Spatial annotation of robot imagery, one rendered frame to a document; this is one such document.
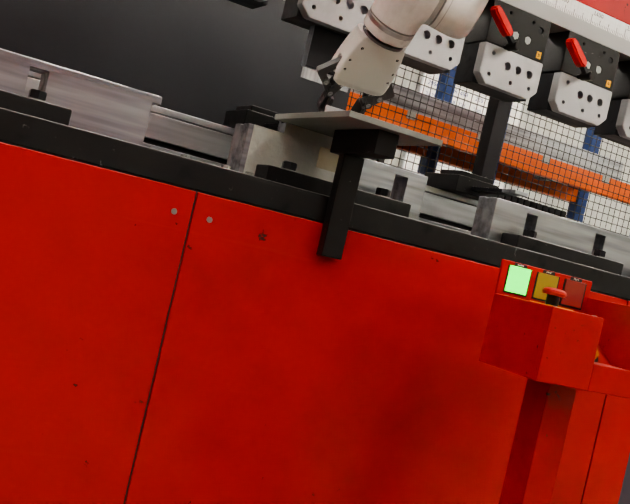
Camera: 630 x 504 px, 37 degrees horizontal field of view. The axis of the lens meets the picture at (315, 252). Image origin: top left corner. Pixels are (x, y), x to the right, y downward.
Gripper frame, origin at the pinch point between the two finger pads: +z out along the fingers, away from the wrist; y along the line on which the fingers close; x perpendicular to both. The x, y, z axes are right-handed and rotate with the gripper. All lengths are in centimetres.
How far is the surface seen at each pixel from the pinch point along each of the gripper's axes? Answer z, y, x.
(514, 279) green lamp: 6.8, -32.4, 25.9
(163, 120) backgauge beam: 26.1, 20.9, -20.5
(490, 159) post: 45, -94, -76
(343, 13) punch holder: -9.3, 0.7, -15.9
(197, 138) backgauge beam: 27.6, 13.3, -19.8
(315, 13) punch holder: -8.2, 6.1, -14.6
